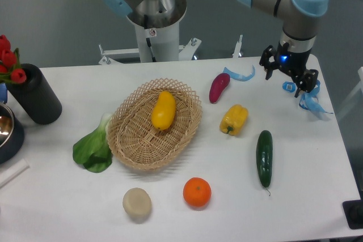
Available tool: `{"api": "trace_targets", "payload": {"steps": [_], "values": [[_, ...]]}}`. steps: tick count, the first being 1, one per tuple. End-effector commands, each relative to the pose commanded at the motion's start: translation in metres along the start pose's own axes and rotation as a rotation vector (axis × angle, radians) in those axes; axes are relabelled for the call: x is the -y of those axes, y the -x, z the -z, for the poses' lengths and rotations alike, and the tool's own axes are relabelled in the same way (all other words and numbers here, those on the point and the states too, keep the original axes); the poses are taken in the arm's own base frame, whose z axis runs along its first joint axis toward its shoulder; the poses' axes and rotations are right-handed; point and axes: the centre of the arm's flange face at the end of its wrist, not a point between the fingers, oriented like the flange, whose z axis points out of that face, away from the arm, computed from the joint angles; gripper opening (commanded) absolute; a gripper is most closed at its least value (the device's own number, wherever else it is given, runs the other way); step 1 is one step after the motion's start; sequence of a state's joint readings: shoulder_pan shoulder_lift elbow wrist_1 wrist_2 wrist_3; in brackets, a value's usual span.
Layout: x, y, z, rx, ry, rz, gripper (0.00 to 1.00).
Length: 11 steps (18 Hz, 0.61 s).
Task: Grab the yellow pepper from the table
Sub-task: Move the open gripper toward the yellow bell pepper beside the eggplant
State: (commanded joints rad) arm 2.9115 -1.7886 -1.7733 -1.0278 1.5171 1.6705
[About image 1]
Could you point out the white tube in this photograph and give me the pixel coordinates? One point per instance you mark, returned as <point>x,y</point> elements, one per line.
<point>13,171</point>

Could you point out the red artificial tulips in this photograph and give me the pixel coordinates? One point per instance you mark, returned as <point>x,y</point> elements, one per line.
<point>11,69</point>

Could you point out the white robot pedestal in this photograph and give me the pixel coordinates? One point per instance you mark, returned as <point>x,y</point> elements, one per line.
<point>157,35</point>

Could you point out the green bok choy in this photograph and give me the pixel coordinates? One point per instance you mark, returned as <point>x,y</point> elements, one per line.
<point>92,151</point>

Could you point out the purple sweet potato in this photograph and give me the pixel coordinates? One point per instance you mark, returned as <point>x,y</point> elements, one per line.
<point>218,85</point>

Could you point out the small blue badge clip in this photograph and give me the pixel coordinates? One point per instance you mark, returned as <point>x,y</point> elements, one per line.
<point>289,87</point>

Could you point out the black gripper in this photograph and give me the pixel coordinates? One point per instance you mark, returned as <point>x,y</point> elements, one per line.
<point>290,58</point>

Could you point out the dark metal bowl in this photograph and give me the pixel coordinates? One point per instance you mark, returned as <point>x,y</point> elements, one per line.
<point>12,134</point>

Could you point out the beige round potato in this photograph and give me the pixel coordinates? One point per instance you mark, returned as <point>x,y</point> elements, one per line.
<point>137,203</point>

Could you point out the green cucumber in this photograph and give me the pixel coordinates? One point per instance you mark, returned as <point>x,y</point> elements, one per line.
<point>264,159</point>

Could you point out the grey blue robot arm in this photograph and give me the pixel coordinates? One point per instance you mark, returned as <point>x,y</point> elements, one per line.
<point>300,17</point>

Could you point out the yellow bell pepper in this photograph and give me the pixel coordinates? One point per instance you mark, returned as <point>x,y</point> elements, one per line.
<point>234,120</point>

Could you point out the orange mandarin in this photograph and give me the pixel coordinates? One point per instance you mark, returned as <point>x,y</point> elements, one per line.
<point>197,192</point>

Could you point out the black cylindrical vase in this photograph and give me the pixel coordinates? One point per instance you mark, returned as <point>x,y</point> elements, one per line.
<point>36,96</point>

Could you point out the black device at table edge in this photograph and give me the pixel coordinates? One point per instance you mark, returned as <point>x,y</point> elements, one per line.
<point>353,213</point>

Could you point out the woven wicker basket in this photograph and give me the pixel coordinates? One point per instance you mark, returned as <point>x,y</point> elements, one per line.
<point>134,140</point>

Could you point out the yellow mango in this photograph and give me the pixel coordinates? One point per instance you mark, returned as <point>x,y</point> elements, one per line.
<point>164,111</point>

